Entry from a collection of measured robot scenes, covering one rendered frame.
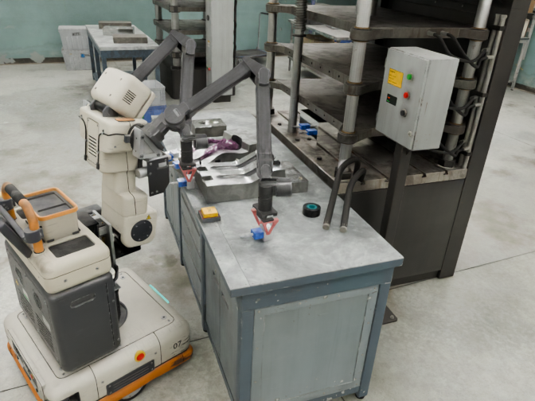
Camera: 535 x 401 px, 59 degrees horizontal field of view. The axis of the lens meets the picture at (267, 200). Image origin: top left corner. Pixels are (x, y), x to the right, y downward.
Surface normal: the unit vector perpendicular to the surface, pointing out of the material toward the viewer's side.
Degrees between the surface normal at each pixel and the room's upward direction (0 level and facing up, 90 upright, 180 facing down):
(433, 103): 90
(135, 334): 0
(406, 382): 1
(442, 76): 90
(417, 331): 1
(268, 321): 90
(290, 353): 90
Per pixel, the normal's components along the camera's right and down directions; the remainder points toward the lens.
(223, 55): 0.40, 0.44
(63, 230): 0.68, 0.40
